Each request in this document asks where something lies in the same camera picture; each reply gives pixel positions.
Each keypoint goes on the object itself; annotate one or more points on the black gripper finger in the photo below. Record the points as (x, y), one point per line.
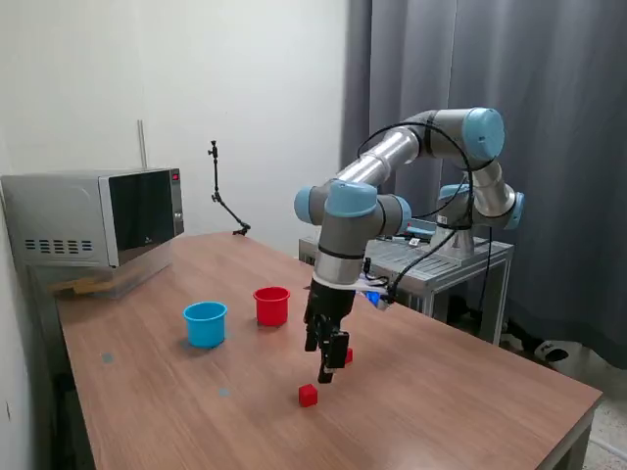
(312, 335)
(335, 350)

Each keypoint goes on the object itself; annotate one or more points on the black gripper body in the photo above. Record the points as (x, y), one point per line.
(330, 303)

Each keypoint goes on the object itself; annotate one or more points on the red cube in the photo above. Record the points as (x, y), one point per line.
(350, 356)
(308, 396)

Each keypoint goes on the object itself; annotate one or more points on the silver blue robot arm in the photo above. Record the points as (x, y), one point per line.
(382, 152)

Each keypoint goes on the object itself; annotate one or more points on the red plastic cup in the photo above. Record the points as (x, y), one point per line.
(272, 311)

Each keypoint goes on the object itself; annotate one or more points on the blue tape piece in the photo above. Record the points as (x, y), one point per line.
(224, 392)
(107, 358)

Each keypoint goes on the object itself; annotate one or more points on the blue plastic cup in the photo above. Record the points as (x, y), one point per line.
(206, 328)

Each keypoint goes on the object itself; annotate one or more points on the blue teach pendant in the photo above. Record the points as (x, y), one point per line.
(421, 229)

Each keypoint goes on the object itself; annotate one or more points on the grey metal robot stand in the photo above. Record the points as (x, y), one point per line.
(450, 267)

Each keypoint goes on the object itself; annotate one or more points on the wooden blocks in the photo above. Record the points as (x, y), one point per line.
(81, 287)

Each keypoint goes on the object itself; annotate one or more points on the white pole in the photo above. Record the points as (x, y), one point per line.
(142, 144)

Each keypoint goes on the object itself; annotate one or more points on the grey curtain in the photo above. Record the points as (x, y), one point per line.
(578, 196)

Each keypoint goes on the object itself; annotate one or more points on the silver microwave oven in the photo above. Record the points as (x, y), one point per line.
(63, 210)

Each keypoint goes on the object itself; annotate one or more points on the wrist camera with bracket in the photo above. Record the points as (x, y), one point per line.
(376, 298)

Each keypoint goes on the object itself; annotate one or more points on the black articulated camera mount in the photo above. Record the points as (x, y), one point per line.
(216, 176)

